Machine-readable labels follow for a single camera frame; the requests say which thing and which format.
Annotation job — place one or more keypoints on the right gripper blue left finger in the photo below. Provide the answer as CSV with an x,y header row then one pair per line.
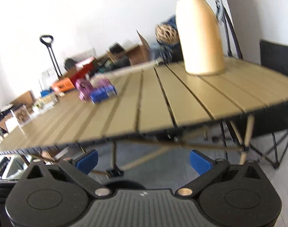
x,y
77,171

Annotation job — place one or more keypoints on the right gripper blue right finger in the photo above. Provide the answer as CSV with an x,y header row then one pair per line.
x,y
209,170

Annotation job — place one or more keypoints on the blue tissue pack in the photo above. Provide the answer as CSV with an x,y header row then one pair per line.
x,y
103,93

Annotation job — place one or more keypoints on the purple cloth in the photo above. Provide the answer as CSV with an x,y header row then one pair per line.
x,y
86,88

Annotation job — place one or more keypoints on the orange cardboard box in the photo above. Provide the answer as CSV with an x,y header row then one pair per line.
x,y
68,81

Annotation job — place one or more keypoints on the open brown cardboard box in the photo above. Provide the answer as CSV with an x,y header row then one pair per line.
x,y
137,54

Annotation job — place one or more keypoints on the yellow thermos jug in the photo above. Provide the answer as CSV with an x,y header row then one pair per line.
x,y
199,36

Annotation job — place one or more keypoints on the woven rattan ball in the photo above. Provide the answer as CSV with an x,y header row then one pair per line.
x,y
166,34

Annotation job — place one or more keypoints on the black tripod stand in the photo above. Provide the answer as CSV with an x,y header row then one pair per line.
x,y
229,30

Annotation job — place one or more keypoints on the black trolley handle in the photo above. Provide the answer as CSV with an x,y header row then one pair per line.
x,y
47,40

